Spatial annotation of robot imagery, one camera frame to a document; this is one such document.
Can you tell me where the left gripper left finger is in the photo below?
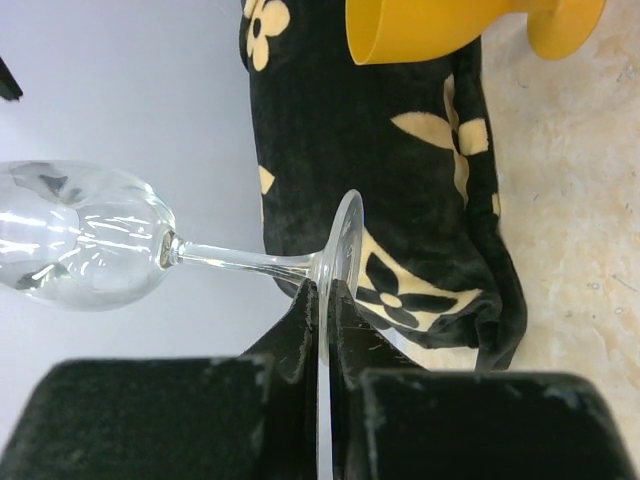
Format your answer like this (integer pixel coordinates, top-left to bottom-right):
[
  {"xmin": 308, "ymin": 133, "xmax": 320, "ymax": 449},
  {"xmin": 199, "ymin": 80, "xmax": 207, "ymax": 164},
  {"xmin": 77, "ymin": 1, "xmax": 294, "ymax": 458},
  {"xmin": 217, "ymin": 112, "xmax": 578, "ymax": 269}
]
[{"xmin": 244, "ymin": 280, "xmax": 319, "ymax": 479}]

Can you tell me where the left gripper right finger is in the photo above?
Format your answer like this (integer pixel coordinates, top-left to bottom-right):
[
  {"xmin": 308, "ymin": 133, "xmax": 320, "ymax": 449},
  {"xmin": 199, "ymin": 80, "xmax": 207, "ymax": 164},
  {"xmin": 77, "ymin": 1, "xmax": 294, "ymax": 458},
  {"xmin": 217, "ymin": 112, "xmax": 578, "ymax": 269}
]
[{"xmin": 328, "ymin": 281, "xmax": 425, "ymax": 479}]

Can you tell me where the clear wine glass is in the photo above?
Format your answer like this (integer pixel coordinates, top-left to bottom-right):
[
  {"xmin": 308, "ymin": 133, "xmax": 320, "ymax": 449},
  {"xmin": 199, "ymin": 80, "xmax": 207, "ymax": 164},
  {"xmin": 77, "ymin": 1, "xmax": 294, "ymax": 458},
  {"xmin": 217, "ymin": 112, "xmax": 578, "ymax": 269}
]
[{"xmin": 0, "ymin": 159, "xmax": 365, "ymax": 371}]

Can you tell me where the yellow plastic wine glass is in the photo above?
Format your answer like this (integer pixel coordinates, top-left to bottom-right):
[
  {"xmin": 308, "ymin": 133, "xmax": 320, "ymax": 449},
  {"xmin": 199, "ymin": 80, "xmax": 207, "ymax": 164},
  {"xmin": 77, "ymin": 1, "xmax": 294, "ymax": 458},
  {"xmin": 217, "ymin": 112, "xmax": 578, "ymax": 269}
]
[{"xmin": 345, "ymin": 0, "xmax": 606, "ymax": 65}]

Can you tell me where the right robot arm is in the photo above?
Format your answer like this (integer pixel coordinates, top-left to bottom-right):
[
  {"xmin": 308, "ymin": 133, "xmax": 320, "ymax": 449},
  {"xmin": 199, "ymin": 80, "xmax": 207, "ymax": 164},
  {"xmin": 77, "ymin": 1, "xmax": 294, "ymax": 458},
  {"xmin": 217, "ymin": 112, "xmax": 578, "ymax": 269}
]
[{"xmin": 0, "ymin": 58, "xmax": 23, "ymax": 101}]

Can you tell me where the black floral plush pillow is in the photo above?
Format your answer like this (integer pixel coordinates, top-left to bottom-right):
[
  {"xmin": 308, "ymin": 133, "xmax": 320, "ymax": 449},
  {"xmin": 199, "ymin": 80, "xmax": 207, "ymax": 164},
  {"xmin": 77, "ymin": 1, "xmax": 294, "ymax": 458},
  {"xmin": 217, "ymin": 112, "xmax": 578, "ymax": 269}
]
[{"xmin": 239, "ymin": 1, "xmax": 527, "ymax": 371}]

